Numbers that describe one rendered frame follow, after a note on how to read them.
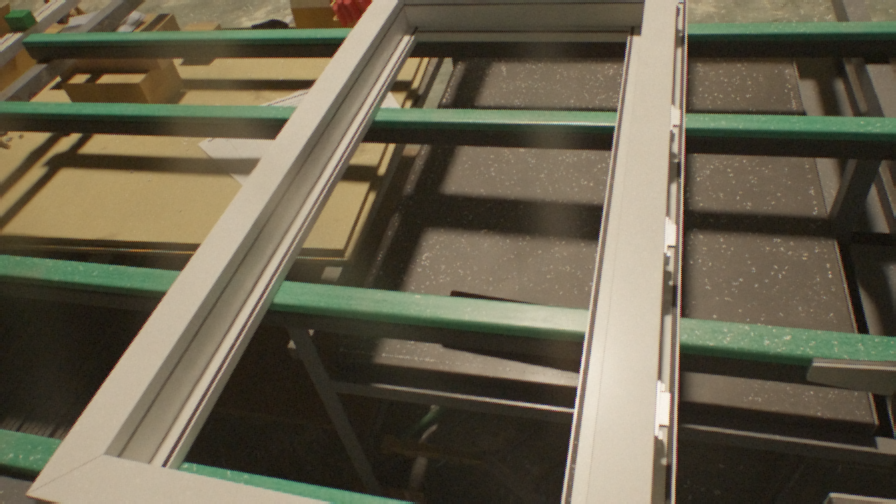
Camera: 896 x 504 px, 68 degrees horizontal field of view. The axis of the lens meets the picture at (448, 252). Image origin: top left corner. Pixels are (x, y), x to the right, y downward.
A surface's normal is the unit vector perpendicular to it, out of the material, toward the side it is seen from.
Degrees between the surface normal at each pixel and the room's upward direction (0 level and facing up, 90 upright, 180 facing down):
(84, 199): 0
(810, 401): 0
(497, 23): 90
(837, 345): 0
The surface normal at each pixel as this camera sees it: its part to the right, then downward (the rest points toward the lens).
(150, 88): 0.97, 0.06
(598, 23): -0.25, 0.71
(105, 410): -0.13, -0.70
